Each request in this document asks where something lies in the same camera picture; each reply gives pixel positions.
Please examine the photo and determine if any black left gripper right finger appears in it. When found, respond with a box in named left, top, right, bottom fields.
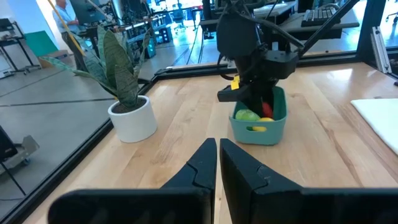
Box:
left=219, top=138, right=398, bottom=224

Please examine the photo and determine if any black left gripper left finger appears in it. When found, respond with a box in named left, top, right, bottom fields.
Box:
left=47, top=137, right=218, bottom=224

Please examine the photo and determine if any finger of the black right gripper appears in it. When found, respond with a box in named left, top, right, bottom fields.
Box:
left=216, top=82, right=253, bottom=103
left=244, top=85, right=275, bottom=116

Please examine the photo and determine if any red strawberry with green top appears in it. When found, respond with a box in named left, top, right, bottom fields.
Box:
left=261, top=101, right=275, bottom=119

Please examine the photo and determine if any yellow lemon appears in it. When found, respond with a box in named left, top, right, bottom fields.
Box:
left=252, top=116, right=276, bottom=133

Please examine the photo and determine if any teal plastic tub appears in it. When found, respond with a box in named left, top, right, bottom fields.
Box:
left=229, top=86, right=289, bottom=146

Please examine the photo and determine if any black keyboard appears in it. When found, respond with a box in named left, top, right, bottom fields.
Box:
left=300, top=5, right=342, bottom=28

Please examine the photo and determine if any white round plant pot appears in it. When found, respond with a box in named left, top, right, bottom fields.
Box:
left=107, top=94, right=159, bottom=144

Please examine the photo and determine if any black diagonal strut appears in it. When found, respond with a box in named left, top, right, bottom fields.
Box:
left=299, top=0, right=361, bottom=58

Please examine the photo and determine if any white cloth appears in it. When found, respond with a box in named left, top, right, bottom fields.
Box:
left=350, top=98, right=398, bottom=157

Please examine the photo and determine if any silver aluminium extrusion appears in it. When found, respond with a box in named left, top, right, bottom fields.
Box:
left=369, top=26, right=393, bottom=75

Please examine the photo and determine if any large black monitor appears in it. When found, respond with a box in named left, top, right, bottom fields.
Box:
left=68, top=0, right=107, bottom=26

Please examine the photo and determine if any grey wheeled base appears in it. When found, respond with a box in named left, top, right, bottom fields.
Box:
left=0, top=125, right=40, bottom=197

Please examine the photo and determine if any person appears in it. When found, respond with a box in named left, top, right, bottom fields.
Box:
left=52, top=0, right=83, bottom=73

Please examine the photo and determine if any cardboard box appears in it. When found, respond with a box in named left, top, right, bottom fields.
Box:
left=38, top=49, right=70, bottom=70

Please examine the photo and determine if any green panel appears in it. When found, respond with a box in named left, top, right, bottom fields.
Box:
left=24, top=30, right=60, bottom=58

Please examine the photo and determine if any black metal cart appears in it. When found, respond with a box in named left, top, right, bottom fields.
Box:
left=0, top=17, right=42, bottom=76

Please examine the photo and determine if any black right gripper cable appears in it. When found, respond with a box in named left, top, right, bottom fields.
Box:
left=238, top=12, right=306, bottom=51

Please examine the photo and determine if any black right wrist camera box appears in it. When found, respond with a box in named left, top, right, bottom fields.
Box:
left=263, top=50, right=300, bottom=79

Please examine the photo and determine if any black table edge frame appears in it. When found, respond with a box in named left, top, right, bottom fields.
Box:
left=0, top=51, right=398, bottom=224

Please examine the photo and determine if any black vertical frame post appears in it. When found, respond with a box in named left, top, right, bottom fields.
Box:
left=355, top=0, right=387, bottom=65

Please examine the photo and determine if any yellow hanging cord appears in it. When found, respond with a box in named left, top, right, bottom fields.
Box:
left=46, top=0, right=86, bottom=57

